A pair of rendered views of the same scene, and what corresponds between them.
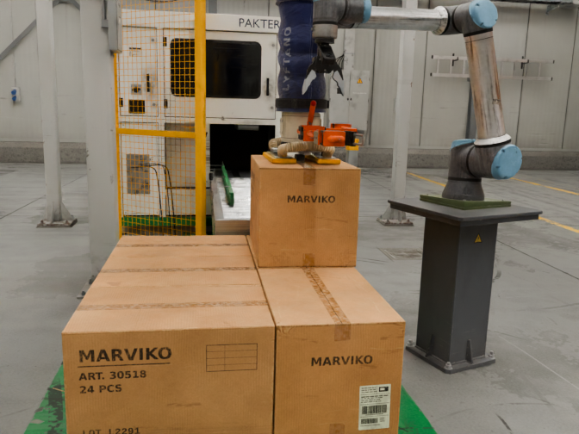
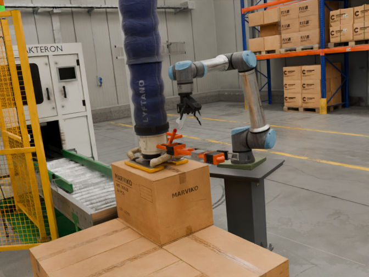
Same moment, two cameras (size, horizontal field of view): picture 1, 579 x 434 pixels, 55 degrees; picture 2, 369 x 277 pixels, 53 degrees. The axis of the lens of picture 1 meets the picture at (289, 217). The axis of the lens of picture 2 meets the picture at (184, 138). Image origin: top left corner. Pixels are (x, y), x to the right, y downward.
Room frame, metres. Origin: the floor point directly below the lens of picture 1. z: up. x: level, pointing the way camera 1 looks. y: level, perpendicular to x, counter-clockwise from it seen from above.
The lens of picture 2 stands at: (0.27, 0.84, 1.57)
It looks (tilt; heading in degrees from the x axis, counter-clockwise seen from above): 11 degrees down; 334
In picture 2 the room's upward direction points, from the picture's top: 5 degrees counter-clockwise
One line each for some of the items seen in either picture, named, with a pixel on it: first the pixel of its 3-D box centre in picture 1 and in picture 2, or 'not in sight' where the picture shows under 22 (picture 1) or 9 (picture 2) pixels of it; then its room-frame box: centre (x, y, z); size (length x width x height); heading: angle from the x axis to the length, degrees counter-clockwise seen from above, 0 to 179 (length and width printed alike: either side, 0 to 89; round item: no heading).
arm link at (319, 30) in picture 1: (324, 33); (185, 88); (2.10, -0.11, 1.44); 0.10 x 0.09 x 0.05; 98
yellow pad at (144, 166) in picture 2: (278, 154); (143, 162); (2.47, 0.06, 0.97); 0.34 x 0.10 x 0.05; 10
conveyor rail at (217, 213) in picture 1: (214, 202); (47, 190); (3.94, 0.53, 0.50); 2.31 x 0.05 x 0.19; 9
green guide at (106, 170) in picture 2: not in sight; (89, 161); (4.38, 0.00, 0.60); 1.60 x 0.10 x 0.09; 9
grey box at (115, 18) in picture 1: (115, 25); not in sight; (3.43, 1.05, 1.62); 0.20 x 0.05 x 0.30; 9
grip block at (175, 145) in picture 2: (312, 133); (175, 149); (2.24, -0.08, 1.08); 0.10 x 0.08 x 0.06; 100
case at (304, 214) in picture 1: (298, 205); (160, 192); (2.47, -0.04, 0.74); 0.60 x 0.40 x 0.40; 7
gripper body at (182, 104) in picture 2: (323, 57); (186, 103); (2.11, -0.11, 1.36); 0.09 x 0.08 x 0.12; 8
